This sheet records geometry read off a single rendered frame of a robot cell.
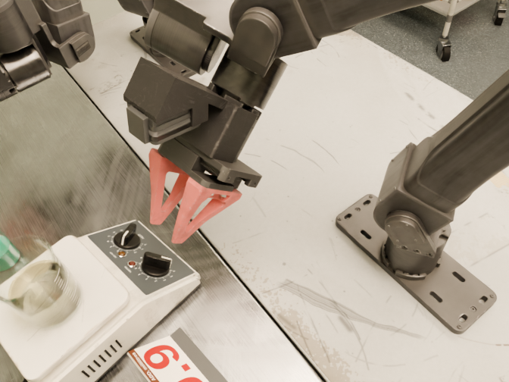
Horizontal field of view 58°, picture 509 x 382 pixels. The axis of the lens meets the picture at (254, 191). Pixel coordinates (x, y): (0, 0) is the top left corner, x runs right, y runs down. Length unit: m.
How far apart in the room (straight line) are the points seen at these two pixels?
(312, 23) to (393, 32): 2.28
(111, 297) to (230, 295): 0.15
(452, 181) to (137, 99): 0.28
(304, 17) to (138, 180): 0.42
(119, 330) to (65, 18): 0.44
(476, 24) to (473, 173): 2.37
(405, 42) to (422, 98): 1.77
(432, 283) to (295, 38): 0.34
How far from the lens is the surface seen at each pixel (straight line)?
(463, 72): 2.43
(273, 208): 0.63
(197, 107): 0.38
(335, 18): 0.35
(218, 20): 0.41
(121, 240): 0.56
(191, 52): 0.43
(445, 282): 0.59
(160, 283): 0.53
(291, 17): 0.36
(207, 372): 0.53
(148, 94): 0.36
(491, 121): 0.40
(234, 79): 0.42
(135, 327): 0.53
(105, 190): 0.71
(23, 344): 0.52
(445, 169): 0.43
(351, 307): 0.56
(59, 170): 0.77
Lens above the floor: 1.41
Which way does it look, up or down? 51 degrees down
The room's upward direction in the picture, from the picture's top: 7 degrees counter-clockwise
